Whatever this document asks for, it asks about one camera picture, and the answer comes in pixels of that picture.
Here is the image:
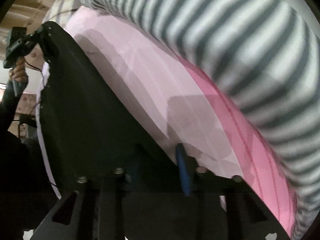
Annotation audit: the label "brown patterned curtain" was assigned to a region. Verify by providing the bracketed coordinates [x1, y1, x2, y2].
[1, 0, 55, 61]

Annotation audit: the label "plaid pillow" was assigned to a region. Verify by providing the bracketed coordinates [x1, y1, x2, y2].
[42, 0, 81, 28]

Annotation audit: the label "striped grey white blanket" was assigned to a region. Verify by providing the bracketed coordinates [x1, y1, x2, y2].
[80, 0, 319, 239]

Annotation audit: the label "pink purple bedsheet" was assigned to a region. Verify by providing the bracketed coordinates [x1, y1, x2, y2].
[35, 6, 298, 238]

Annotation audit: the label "person left hand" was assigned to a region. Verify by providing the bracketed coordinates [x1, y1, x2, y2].
[9, 57, 28, 83]

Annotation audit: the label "black pants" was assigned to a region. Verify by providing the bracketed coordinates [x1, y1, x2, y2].
[39, 21, 182, 194]

